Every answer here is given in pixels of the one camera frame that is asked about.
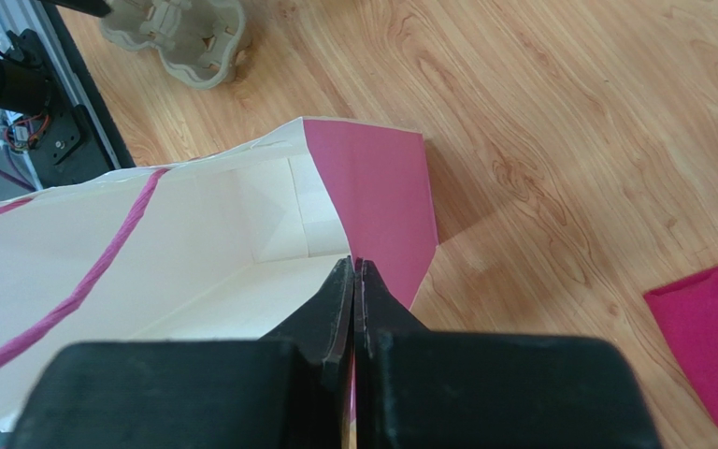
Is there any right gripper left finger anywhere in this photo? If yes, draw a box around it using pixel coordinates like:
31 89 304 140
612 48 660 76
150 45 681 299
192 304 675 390
262 257 355 448

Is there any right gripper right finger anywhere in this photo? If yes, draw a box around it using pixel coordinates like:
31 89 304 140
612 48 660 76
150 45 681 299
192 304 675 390
353 258 427 448

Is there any beige Cakes paper bag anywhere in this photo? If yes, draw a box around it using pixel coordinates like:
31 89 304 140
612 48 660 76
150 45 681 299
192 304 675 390
0 118 438 432

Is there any cardboard cup carrier tray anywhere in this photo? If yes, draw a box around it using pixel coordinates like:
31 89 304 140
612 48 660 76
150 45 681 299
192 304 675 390
99 0 251 90

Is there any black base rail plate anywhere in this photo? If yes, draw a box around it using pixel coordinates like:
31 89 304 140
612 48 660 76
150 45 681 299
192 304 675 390
0 1 136 189

